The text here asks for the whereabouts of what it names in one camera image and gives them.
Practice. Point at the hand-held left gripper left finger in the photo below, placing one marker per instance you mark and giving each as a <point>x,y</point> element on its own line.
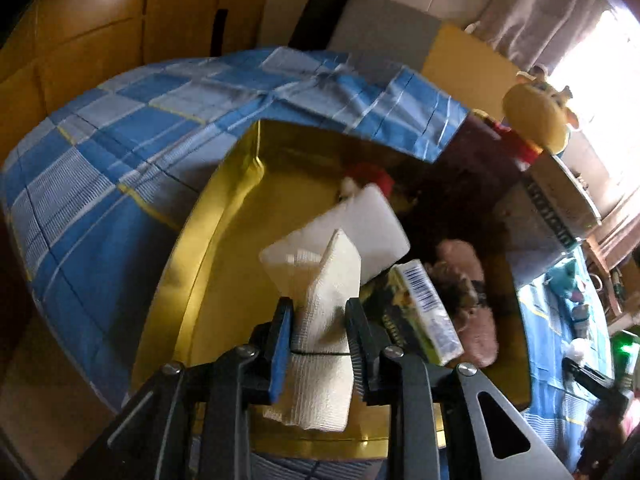
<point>280,350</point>

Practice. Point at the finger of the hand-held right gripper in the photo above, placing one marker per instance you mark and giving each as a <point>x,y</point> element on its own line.
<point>590,377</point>

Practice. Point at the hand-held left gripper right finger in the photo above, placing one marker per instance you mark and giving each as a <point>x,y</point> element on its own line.
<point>356,345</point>

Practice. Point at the cream cloth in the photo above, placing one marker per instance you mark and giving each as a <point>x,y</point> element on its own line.
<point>320,320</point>

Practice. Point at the green yellow juice carton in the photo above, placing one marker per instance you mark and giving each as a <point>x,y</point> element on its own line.
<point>425,310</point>

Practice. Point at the gold box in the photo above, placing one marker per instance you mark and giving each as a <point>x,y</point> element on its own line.
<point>225,260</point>

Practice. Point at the white foam block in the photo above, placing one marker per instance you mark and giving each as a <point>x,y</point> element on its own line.
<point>375,230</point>

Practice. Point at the red hat plush toy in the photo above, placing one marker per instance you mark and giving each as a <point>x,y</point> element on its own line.
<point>367,175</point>

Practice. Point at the dark printed packet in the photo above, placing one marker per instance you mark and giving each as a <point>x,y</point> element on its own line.
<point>380,305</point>

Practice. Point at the wooden side desk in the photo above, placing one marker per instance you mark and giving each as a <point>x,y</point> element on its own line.
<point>615,280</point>

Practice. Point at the teal plush toy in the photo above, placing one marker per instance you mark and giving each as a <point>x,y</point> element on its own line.
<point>565,280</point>

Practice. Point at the pink plush toy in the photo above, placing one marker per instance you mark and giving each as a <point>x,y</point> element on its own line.
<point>475,330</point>

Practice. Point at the grey cardboard box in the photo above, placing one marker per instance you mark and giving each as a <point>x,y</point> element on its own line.
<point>540,220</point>

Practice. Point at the dark brown plush toy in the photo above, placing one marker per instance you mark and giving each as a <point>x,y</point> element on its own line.
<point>450,200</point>

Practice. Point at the blue checked bedsheet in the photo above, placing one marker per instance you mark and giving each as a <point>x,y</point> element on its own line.
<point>100,170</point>

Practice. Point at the yellow plush toy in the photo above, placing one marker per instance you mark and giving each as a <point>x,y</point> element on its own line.
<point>532,110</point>

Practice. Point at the window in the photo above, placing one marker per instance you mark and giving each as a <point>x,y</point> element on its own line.
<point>610,60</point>

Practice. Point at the multicolour panel headboard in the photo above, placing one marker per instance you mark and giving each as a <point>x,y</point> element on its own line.
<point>380,30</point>

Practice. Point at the black bolster pillow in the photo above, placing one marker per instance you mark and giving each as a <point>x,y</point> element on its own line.
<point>325,5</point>

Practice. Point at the pale curtain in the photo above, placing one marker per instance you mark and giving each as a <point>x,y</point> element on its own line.
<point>540,10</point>

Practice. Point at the wooden wardrobe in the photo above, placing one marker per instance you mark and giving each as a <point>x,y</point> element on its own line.
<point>100,20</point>

